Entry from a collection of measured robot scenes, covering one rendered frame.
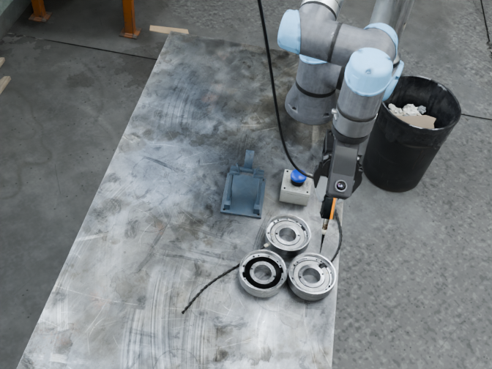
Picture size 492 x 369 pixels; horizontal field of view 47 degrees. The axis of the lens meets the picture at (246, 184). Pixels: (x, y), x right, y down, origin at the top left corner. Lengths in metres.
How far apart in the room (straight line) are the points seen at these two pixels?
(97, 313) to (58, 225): 1.18
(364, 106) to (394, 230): 1.52
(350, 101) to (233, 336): 0.53
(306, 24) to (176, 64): 0.76
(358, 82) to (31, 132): 2.01
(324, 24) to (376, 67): 0.16
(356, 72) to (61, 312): 0.75
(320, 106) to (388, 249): 0.98
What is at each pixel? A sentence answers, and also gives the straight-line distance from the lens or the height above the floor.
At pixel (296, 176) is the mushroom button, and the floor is 0.87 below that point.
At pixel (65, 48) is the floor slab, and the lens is 3.22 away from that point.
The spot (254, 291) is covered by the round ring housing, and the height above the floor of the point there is 0.83.
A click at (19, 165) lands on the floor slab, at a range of 2.63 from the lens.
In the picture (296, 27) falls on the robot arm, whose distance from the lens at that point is 1.07.
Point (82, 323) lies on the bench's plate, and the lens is 1.22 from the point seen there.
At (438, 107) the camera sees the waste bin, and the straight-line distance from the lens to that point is 2.58.
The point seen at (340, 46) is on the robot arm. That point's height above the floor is 1.28.
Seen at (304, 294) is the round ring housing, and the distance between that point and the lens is 1.22.
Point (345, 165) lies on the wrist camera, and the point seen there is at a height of 1.13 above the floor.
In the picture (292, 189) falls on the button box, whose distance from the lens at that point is 1.37.
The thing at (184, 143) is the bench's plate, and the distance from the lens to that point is 1.51.
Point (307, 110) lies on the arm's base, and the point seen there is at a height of 0.84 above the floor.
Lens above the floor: 1.88
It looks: 49 degrees down
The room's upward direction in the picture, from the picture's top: 8 degrees clockwise
